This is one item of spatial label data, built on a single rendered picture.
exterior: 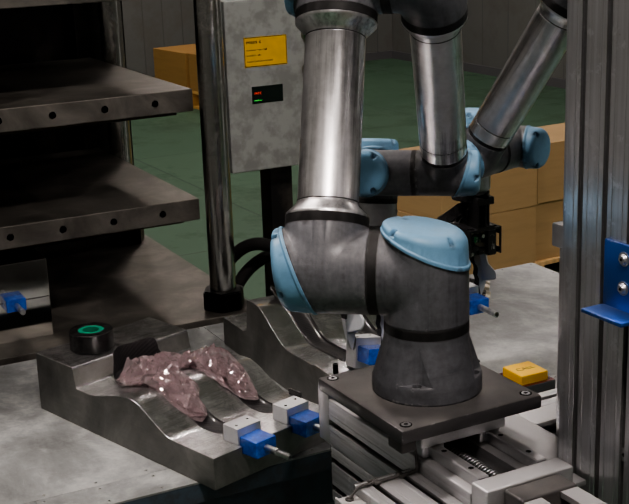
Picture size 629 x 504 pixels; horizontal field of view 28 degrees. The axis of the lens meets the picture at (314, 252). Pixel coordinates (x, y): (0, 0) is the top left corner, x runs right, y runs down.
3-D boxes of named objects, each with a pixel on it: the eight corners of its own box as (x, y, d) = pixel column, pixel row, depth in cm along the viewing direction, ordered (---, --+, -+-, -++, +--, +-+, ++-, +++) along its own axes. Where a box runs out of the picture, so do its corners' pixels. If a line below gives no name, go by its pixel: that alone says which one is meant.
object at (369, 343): (408, 377, 212) (409, 346, 212) (382, 379, 210) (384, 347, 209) (370, 363, 224) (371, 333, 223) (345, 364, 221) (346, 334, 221)
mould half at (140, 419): (332, 438, 214) (330, 378, 211) (215, 490, 197) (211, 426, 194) (153, 369, 249) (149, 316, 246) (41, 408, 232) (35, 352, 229)
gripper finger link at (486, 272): (493, 301, 239) (483, 257, 236) (475, 293, 244) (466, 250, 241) (506, 294, 240) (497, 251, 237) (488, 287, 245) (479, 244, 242)
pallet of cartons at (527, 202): (334, 272, 584) (330, 136, 567) (534, 235, 634) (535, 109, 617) (424, 317, 518) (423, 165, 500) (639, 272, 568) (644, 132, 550)
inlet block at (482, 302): (507, 325, 236) (507, 298, 234) (485, 330, 233) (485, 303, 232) (468, 307, 247) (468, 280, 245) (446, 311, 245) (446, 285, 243)
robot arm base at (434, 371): (504, 391, 170) (505, 322, 167) (410, 416, 163) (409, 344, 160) (441, 358, 183) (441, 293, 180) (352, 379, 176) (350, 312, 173)
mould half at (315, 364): (462, 397, 230) (462, 327, 226) (337, 427, 219) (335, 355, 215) (334, 321, 273) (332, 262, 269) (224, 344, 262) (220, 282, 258)
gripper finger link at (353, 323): (350, 350, 213) (363, 297, 213) (334, 345, 218) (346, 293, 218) (366, 353, 214) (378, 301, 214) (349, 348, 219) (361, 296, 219)
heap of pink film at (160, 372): (269, 395, 218) (267, 353, 216) (190, 426, 207) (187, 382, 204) (177, 360, 236) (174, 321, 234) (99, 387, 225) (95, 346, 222)
